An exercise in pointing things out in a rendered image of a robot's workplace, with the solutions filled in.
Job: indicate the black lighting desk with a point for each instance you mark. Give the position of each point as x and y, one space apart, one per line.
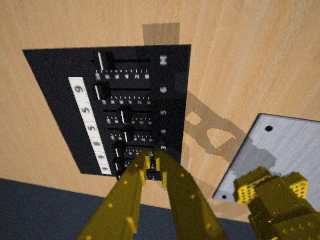
139 102

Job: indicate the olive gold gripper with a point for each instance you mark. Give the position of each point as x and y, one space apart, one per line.
117 216

